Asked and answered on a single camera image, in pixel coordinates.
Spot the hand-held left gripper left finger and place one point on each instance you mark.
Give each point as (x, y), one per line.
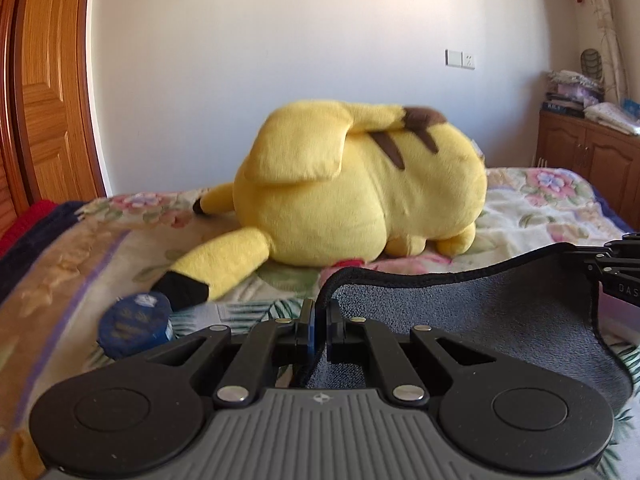
(310, 334)

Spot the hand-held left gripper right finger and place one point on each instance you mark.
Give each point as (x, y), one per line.
(338, 335)

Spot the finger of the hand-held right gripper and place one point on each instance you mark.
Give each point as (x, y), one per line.
(625, 243)
(612, 263)

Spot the grey towel with black edge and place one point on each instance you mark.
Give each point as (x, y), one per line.
(480, 320)

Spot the floral blanket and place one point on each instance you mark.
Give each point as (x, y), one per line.
(530, 220)

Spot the wooden cabinet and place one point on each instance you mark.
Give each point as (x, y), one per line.
(585, 155)

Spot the white folded cloth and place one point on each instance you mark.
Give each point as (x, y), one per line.
(612, 114)

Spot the yellow plush toy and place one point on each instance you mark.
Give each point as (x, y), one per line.
(350, 185)

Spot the stack of books and cloths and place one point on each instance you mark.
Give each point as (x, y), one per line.
(570, 91)

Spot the round blue tin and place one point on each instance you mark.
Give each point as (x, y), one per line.
(132, 327)

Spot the round woven fan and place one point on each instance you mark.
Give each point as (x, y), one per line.
(592, 65)

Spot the patterned curtain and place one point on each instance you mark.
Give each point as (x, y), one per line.
(602, 15)

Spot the dark blue cloth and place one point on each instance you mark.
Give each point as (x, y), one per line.
(42, 240)

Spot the red cloth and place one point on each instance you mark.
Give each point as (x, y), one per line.
(25, 225)

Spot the wooden wardrobe door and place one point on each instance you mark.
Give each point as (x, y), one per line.
(45, 85)

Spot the white wall switch panel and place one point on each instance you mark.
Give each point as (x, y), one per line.
(459, 58)

